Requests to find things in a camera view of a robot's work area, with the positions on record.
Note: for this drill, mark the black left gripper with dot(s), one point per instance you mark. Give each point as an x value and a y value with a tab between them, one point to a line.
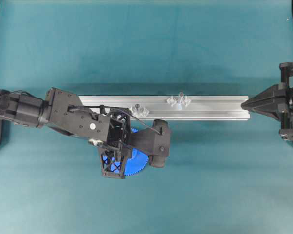
68	116

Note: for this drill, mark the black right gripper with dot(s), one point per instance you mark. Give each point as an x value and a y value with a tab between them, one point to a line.
286	130

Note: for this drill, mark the large blue plastic gear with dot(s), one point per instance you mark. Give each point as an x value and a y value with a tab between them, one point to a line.
134	164

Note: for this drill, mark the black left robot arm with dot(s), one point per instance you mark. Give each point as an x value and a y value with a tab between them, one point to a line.
22	108

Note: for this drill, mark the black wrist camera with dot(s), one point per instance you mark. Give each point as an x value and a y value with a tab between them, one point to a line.
155	145

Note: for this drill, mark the clear left shaft bracket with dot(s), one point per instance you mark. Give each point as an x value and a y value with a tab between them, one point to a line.
141	113

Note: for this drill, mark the clear shaft bracket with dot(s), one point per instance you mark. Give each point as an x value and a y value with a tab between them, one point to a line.
141	113
179	101

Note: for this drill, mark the silver aluminium extrusion rail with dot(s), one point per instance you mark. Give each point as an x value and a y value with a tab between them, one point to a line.
201	107

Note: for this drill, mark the clear right shaft bracket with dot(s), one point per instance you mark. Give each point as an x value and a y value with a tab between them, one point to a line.
179	101

